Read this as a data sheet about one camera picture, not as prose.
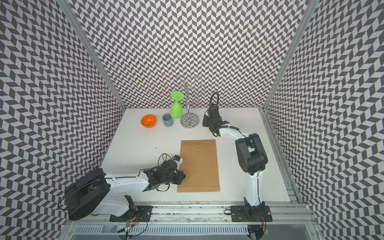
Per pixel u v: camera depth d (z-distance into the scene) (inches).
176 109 34.8
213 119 30.2
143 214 28.2
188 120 42.7
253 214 25.3
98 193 16.8
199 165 36.8
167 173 26.1
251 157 20.5
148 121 42.2
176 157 31.7
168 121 41.4
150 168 26.7
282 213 29.8
